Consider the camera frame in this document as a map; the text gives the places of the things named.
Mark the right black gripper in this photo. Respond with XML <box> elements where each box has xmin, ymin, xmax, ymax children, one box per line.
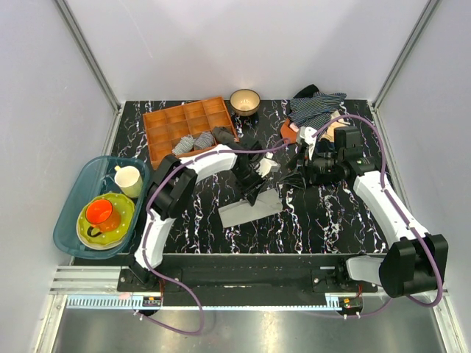
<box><xmin>280</xmin><ymin>144</ymin><xmax>343</xmax><ymax>190</ymax></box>

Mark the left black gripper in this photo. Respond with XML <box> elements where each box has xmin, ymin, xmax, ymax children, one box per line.
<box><xmin>233</xmin><ymin>165</ymin><xmax>268</xmax><ymax>207</ymax></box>

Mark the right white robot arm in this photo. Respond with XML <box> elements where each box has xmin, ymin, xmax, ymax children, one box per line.
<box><xmin>295</xmin><ymin>126</ymin><xmax>448</xmax><ymax>298</ymax></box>

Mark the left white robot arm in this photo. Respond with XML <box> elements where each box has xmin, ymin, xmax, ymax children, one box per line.
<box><xmin>130</xmin><ymin>142</ymin><xmax>272</xmax><ymax>291</ymax></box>

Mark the black underwear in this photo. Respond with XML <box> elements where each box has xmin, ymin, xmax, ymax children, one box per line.
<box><xmin>280</xmin><ymin>84</ymin><xmax>319</xmax><ymax>188</ymax></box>

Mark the beige underwear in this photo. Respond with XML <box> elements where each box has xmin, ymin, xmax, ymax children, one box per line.
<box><xmin>320</xmin><ymin>110</ymin><xmax>350</xmax><ymax>143</ymax></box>

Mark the dark grey rolled underwear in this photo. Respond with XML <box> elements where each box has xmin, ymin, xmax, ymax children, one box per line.
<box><xmin>212</xmin><ymin>126</ymin><xmax>237</xmax><ymax>145</ymax></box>

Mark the striped rolled underwear middle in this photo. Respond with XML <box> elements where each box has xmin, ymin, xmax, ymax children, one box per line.
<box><xmin>194</xmin><ymin>131</ymin><xmax>214</xmax><ymax>150</ymax></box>

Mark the striped rolled underwear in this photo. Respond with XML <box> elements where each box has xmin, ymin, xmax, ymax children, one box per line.
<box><xmin>172</xmin><ymin>135</ymin><xmax>195</xmax><ymax>155</ymax></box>
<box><xmin>194</xmin><ymin>131</ymin><xmax>214</xmax><ymax>150</ymax></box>

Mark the striped rolled underwear left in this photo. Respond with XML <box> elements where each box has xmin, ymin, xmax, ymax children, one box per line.
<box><xmin>172</xmin><ymin>135</ymin><xmax>195</xmax><ymax>155</ymax></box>

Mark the orange cloth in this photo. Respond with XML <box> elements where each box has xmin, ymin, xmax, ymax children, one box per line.
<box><xmin>280</xmin><ymin>119</ymin><xmax>299</xmax><ymax>144</ymax></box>

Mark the beige bowl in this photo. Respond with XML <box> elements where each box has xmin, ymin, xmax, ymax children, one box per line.
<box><xmin>230</xmin><ymin>89</ymin><xmax>261</xmax><ymax>116</ymax></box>

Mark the orange compartment tray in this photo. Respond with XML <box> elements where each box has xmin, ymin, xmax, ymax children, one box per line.
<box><xmin>143</xmin><ymin>96</ymin><xmax>239</xmax><ymax>169</ymax></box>

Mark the cream mug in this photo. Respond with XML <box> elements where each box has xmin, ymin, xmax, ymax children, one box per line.
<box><xmin>114</xmin><ymin>165</ymin><xmax>143</xmax><ymax>199</ymax></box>

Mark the yellow-green dotted plate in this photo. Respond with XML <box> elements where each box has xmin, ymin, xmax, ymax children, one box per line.
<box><xmin>76</xmin><ymin>193</ymin><xmax>135</xmax><ymax>250</ymax></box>

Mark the blue plastic tub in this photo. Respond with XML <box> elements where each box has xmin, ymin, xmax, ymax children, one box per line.
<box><xmin>53</xmin><ymin>156</ymin><xmax>150</xmax><ymax>260</ymax></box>

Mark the orange cup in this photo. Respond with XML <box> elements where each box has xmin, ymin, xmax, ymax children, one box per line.
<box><xmin>85</xmin><ymin>199</ymin><xmax>121</xmax><ymax>238</ymax></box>

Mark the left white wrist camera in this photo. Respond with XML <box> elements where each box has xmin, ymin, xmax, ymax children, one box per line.
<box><xmin>256</xmin><ymin>152</ymin><xmax>280</xmax><ymax>178</ymax></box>

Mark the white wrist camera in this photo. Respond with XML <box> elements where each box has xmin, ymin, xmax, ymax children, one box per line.
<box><xmin>256</xmin><ymin>152</ymin><xmax>280</xmax><ymax>178</ymax></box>
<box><xmin>297</xmin><ymin>126</ymin><xmax>318</xmax><ymax>160</ymax></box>

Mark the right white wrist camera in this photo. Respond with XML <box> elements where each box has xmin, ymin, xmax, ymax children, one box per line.
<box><xmin>297</xmin><ymin>126</ymin><xmax>318</xmax><ymax>160</ymax></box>

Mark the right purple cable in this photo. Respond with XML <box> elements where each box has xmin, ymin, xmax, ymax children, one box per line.
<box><xmin>311</xmin><ymin>113</ymin><xmax>444</xmax><ymax>319</ymax></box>

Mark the purple cable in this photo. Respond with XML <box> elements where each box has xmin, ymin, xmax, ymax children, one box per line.
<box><xmin>311</xmin><ymin>113</ymin><xmax>444</xmax><ymax>319</ymax></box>
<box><xmin>141</xmin><ymin>138</ymin><xmax>291</xmax><ymax>335</ymax></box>

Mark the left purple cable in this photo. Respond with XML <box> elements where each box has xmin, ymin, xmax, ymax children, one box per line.
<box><xmin>141</xmin><ymin>138</ymin><xmax>291</xmax><ymax>335</ymax></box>

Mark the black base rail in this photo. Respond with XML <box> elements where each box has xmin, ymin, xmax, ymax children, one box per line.
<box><xmin>117</xmin><ymin>254</ymin><xmax>378</xmax><ymax>310</ymax></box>

